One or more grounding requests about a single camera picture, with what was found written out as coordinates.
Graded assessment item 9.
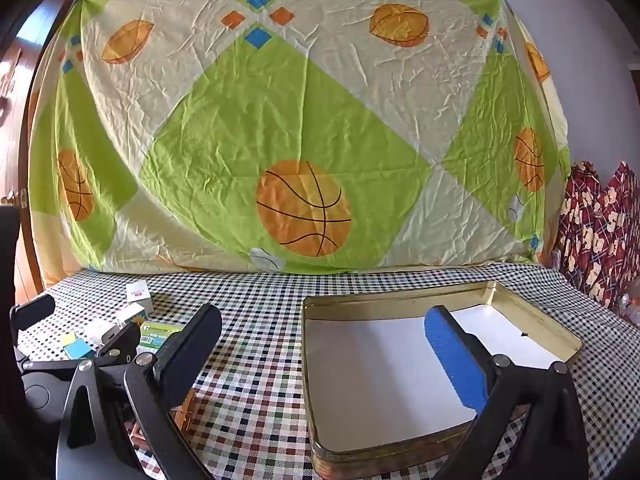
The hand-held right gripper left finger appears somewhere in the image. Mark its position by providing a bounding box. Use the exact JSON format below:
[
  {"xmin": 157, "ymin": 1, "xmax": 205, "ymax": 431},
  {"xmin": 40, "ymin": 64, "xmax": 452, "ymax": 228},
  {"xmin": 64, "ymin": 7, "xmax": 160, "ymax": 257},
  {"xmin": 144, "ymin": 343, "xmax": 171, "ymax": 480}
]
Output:
[{"xmin": 56, "ymin": 304, "xmax": 223, "ymax": 480}]

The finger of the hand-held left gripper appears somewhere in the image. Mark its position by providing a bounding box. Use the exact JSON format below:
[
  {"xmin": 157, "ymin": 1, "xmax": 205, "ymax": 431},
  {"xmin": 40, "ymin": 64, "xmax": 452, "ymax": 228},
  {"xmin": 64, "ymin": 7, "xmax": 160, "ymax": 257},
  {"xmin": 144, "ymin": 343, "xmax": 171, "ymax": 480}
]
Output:
[
  {"xmin": 10, "ymin": 294, "xmax": 57, "ymax": 361},
  {"xmin": 94, "ymin": 321, "xmax": 142, "ymax": 368}
]

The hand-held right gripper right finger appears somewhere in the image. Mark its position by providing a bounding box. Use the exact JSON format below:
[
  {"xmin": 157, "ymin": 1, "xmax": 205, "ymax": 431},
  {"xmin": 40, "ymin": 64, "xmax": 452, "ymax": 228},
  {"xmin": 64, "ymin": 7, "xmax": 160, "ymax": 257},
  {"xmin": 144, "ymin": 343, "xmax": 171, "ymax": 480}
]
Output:
[{"xmin": 424, "ymin": 305, "xmax": 588, "ymax": 480}]

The white cube box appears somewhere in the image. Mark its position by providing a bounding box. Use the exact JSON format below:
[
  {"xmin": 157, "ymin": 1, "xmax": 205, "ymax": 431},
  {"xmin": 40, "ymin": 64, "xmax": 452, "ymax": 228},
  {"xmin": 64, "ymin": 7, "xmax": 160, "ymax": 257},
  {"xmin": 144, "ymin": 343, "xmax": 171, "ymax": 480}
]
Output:
[{"xmin": 116, "ymin": 302, "xmax": 153, "ymax": 331}]

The green box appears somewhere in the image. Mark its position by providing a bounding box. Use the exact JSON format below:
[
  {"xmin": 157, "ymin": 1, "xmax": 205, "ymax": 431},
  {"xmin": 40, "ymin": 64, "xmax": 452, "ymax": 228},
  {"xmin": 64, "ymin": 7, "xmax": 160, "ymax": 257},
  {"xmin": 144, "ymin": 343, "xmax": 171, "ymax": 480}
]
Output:
[{"xmin": 137, "ymin": 322, "xmax": 186, "ymax": 352}]

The teal box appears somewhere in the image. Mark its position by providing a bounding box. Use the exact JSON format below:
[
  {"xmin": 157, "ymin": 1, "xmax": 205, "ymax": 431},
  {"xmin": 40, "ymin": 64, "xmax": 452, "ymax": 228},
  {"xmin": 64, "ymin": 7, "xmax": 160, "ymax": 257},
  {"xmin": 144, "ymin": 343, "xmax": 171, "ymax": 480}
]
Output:
[{"xmin": 62, "ymin": 332, "xmax": 95, "ymax": 361}]

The copper framed mirror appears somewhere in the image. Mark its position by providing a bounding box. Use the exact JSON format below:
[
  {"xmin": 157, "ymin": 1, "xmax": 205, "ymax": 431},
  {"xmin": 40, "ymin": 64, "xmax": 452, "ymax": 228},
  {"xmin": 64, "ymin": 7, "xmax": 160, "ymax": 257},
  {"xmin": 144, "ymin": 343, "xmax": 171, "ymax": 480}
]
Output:
[{"xmin": 127, "ymin": 390, "xmax": 198, "ymax": 456}]

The white box red stamp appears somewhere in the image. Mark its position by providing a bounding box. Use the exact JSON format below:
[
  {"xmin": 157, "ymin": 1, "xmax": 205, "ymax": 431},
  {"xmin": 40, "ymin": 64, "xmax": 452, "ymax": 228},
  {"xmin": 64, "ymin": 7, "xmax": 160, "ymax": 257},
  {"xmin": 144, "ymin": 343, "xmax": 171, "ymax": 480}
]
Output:
[{"xmin": 126, "ymin": 281, "xmax": 152, "ymax": 305}]

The gold tin box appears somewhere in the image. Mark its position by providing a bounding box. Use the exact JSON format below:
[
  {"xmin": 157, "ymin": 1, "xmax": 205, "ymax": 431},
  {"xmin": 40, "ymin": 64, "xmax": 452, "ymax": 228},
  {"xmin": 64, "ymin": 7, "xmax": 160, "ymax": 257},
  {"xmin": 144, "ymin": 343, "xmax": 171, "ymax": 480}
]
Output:
[{"xmin": 302, "ymin": 281, "xmax": 583, "ymax": 480}]

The white paper liner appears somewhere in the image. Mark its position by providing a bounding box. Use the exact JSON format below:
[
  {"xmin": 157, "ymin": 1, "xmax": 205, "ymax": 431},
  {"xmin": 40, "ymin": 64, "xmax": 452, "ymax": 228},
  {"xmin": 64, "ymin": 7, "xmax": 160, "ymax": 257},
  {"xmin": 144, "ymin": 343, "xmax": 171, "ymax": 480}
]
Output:
[{"xmin": 305, "ymin": 305, "xmax": 563, "ymax": 453}]

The checkered tablecloth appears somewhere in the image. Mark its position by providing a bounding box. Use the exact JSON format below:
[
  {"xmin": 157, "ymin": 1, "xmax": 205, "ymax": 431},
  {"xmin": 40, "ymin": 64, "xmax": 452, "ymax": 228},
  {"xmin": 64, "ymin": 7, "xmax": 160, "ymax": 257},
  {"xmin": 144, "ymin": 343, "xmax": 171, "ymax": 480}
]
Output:
[{"xmin": 10, "ymin": 260, "xmax": 640, "ymax": 480}]

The clear plastic bag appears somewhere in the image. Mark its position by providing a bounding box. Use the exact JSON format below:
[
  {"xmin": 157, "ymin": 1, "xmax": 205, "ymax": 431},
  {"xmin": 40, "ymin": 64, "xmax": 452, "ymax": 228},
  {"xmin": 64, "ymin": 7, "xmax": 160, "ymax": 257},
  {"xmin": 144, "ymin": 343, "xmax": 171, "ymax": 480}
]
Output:
[{"xmin": 617, "ymin": 287, "xmax": 640, "ymax": 328}]

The red floral cloth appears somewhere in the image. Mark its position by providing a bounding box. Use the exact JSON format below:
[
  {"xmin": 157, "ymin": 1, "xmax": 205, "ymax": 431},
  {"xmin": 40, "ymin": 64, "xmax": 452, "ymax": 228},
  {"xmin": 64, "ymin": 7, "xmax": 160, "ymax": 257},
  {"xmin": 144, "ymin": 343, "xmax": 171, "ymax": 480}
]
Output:
[{"xmin": 552, "ymin": 160, "xmax": 640, "ymax": 311}]

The basketball print bed sheet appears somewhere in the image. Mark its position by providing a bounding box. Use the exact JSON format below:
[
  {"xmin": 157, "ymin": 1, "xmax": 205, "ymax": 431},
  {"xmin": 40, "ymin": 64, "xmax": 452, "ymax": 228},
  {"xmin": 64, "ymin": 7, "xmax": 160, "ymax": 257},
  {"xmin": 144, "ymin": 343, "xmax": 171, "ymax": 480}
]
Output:
[{"xmin": 27, "ymin": 0, "xmax": 571, "ymax": 276}]

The wooden door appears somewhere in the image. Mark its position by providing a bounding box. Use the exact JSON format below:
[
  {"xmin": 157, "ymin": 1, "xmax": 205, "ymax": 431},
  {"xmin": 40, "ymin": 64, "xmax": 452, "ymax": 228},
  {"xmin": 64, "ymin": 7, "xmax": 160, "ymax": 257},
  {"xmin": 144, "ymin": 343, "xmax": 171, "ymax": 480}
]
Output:
[{"xmin": 0, "ymin": 0, "xmax": 101, "ymax": 291}]

